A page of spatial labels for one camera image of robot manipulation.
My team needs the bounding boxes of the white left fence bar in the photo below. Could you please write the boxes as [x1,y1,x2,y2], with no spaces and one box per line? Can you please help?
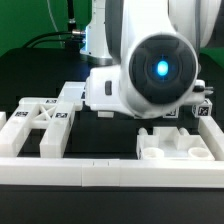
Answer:
[0,112,6,130]

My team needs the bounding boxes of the white chair back frame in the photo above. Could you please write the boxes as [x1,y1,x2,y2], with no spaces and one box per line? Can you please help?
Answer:
[0,98,83,158]

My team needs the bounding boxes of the white front fence bar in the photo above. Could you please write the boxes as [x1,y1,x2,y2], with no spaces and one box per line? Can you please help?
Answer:
[0,158,224,188]

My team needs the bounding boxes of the white fence bar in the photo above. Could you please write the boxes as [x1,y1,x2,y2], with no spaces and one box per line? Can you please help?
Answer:
[0,112,6,130]
[198,116,224,161]
[0,158,224,188]

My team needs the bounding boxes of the black vertical pole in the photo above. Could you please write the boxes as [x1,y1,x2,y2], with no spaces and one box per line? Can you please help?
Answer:
[64,0,76,51]

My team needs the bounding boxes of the white chair seat part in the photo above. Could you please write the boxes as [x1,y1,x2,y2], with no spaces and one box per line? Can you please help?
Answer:
[136,127,215,161]

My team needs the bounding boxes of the white tagged cube left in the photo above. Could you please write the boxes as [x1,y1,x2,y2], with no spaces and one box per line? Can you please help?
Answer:
[164,108,179,119]

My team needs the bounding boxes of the black cable with connector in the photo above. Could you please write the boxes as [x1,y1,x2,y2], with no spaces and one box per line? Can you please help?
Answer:
[21,29,87,49]

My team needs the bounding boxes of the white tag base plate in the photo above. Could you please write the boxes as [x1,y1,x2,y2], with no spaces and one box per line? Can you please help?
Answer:
[58,82,85,104]

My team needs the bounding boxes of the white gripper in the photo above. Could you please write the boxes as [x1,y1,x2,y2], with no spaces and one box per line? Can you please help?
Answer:
[85,64,214,114]

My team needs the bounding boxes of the white right fence bar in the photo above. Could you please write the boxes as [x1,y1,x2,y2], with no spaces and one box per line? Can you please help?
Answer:
[198,116,224,161]

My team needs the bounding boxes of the white tagged cube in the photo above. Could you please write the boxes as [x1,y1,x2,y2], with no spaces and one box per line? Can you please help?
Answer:
[192,98,213,118]
[164,108,179,119]

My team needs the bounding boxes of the white tagged cube right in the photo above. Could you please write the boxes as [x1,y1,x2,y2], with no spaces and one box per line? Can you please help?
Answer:
[192,98,213,118]

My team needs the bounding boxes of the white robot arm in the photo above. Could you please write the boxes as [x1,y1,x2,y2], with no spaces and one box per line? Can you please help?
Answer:
[81,0,222,119]

